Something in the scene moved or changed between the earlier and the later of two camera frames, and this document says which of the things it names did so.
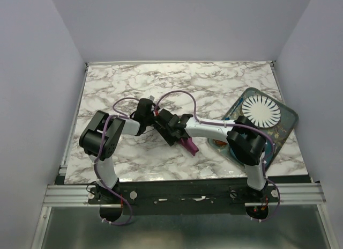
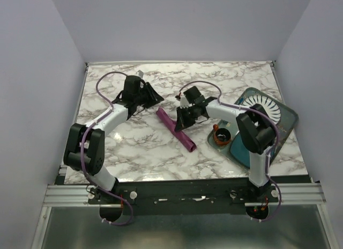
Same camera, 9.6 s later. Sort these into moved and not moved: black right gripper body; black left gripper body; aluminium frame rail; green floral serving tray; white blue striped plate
Moved: black right gripper body; black left gripper body
Not moved: aluminium frame rail; white blue striped plate; green floral serving tray
